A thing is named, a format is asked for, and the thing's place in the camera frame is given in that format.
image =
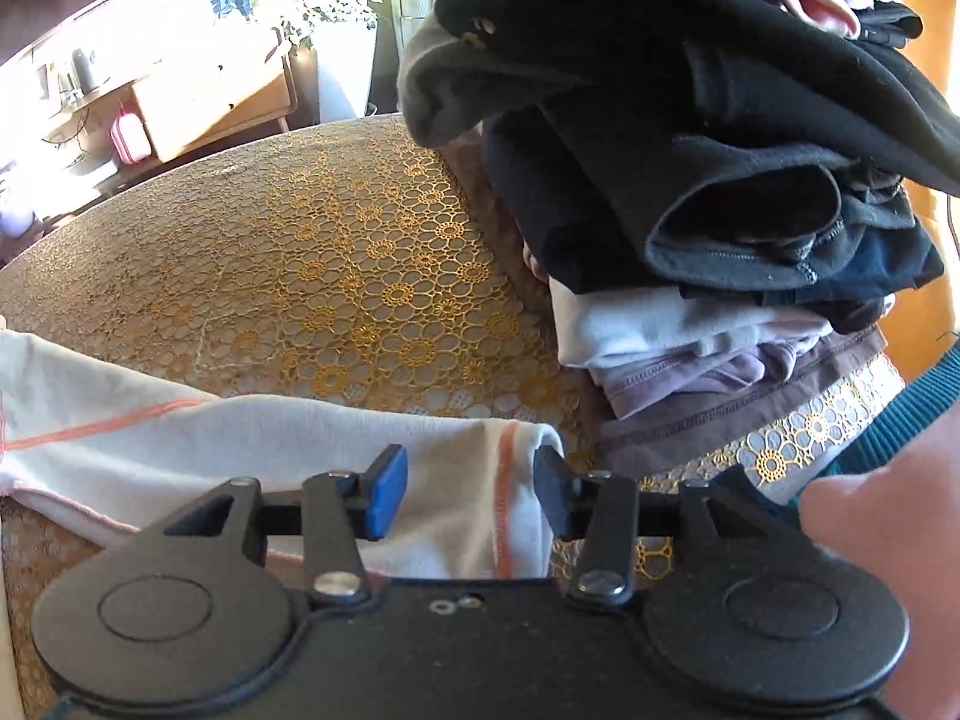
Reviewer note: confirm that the white fleece top orange seams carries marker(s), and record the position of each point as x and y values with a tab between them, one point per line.
225	450

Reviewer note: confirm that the grey cylinder speaker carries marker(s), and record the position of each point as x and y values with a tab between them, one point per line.
82	69

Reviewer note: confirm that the yellow wooden chair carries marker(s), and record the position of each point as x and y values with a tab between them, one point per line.
930	277

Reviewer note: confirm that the stack of folded clothes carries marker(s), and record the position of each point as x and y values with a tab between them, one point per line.
675	165

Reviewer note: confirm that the pink cloth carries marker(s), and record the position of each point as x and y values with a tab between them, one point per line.
877	540

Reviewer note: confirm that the wooden TV cabinet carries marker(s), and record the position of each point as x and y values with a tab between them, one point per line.
210	105

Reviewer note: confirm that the lace-covered round table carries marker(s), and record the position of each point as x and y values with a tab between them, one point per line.
300	255

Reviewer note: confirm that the teal knit cloth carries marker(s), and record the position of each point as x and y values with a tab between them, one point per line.
922	412

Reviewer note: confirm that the white plant pot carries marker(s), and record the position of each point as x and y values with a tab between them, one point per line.
345	75

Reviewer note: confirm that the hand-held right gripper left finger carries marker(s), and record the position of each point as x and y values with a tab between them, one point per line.
386	491

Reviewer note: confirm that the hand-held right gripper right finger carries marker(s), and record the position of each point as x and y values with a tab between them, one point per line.
551	491

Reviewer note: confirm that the pink case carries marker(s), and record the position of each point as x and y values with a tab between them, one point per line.
129	139

